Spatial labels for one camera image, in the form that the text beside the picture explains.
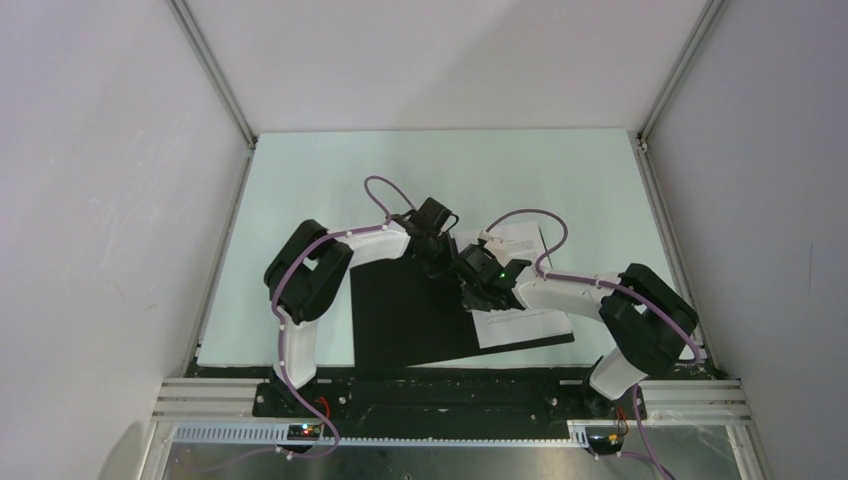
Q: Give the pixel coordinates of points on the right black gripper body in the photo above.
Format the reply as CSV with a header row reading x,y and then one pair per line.
x,y
475,299

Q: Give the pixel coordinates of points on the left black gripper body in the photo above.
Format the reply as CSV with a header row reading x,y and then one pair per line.
x,y
437,255

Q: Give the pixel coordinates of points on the printed paper sheet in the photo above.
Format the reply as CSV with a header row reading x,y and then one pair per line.
x,y
505,328

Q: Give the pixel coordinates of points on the red black clip folder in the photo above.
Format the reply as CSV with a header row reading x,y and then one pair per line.
x,y
402,318

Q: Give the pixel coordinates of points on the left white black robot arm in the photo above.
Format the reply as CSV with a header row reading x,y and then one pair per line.
x,y
306,274

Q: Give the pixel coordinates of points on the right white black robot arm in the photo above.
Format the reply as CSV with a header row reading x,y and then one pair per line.
x,y
650,324

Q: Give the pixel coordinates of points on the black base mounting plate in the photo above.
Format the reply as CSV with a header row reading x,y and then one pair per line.
x,y
445,401

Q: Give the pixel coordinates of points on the right controller board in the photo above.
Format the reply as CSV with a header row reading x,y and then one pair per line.
x,y
605,445

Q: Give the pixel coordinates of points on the controller board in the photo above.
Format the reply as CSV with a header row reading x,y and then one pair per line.
x,y
605,445
304,432

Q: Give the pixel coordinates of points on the left controller board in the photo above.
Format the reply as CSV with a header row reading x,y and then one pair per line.
x,y
304,432

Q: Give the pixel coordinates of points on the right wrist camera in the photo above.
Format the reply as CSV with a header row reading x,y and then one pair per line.
x,y
495,246

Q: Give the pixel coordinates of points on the slotted cable duct rail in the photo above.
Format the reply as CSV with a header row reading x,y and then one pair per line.
x,y
282,434

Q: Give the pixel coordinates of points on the aluminium frame profile left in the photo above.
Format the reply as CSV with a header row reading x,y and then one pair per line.
x,y
199,44

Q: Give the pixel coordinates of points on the aluminium frame profile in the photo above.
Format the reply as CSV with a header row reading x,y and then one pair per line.
x,y
199,44
696,41

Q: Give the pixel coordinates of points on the aluminium frame profile right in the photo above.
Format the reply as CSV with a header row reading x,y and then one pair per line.
x,y
696,41

